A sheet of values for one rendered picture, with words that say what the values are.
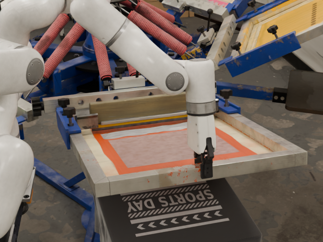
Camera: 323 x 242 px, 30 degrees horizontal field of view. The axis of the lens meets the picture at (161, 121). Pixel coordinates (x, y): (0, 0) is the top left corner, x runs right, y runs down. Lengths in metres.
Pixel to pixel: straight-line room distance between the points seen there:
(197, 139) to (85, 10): 0.42
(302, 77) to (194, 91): 1.45
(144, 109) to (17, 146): 0.97
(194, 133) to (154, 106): 0.59
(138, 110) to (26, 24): 0.74
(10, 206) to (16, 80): 0.24
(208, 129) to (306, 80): 1.41
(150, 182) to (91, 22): 0.42
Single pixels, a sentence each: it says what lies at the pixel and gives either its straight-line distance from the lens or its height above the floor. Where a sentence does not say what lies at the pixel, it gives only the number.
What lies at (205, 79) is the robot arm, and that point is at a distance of 1.46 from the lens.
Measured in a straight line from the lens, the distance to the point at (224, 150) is 1.78.
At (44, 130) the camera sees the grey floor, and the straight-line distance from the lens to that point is 4.27.
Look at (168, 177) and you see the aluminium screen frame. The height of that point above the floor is 1.26.
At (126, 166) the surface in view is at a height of 1.19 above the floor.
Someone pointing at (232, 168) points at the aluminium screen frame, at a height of 1.26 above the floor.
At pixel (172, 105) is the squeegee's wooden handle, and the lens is 2.09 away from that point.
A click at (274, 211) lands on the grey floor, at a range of 3.53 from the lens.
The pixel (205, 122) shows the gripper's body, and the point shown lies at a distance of 1.48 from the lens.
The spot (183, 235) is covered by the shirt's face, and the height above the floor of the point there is 0.95.
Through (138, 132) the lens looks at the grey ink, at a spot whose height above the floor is 1.11.
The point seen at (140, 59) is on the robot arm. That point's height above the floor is 1.57.
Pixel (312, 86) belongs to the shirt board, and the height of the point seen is 0.95.
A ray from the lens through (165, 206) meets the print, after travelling 1.93.
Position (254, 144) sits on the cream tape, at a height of 1.18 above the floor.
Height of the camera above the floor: 2.13
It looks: 29 degrees down
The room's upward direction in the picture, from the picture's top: 1 degrees clockwise
